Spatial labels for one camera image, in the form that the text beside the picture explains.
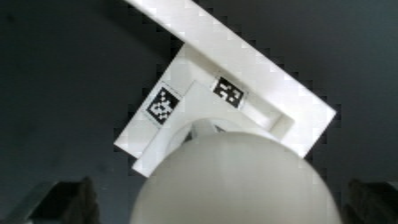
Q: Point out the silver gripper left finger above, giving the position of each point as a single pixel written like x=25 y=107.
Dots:
x=59 y=203

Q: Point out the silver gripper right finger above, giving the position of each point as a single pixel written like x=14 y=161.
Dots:
x=371 y=207

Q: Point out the white lamp base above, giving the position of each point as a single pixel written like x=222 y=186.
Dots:
x=261 y=105

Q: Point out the white lamp bulb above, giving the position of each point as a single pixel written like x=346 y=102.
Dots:
x=233 y=180

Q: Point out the white right wall block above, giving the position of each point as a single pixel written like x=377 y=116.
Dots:
x=194 y=26

